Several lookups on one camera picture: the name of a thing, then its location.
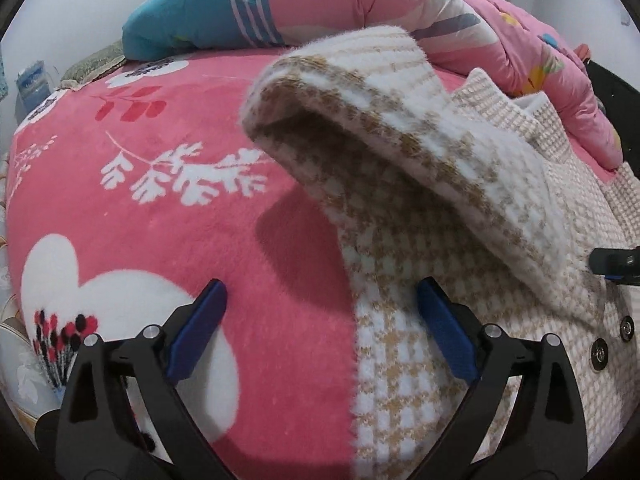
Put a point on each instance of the beige white houndstooth coat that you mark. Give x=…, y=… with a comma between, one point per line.
x=400, y=240

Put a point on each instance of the black headboard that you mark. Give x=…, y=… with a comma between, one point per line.
x=602, y=90

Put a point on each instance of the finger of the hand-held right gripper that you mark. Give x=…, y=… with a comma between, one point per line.
x=617, y=262

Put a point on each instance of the blue water jug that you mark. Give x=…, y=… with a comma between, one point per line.
x=32, y=85

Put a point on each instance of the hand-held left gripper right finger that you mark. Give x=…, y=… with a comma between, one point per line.
x=447, y=332

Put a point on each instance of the green patterned cloth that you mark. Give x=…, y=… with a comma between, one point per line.
x=90, y=67

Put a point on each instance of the pink floral blanket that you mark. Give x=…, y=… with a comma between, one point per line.
x=175, y=240

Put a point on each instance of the pink and blue quilt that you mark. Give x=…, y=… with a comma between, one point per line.
x=350, y=0

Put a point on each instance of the patterned grey bed sheet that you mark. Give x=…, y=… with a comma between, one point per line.
x=20, y=360

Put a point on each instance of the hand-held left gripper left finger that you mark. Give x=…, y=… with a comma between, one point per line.
x=197, y=332

